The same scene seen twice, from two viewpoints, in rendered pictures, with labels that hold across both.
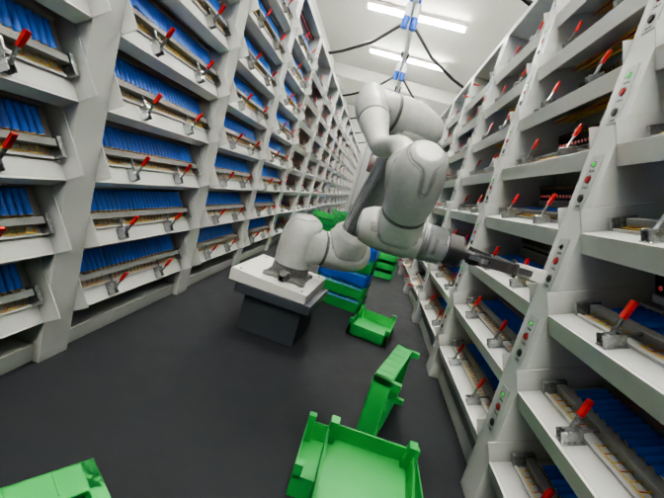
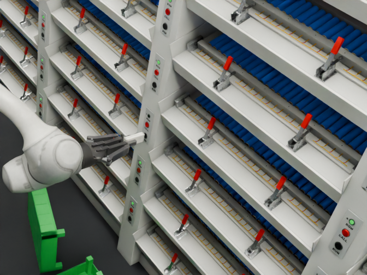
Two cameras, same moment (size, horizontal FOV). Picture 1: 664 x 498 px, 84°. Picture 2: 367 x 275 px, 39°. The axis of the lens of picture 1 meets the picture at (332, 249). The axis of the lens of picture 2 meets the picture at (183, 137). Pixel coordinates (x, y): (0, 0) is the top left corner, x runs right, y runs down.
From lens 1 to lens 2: 1.03 m
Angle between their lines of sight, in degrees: 53
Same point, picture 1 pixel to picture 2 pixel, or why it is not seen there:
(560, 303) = (157, 153)
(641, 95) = (181, 24)
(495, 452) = (137, 235)
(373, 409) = (48, 253)
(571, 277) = (160, 137)
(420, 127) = not seen: outside the picture
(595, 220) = (167, 103)
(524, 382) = (145, 198)
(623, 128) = (175, 48)
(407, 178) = (60, 176)
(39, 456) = not seen: outside the picture
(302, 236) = not seen: outside the picture
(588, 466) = (192, 248)
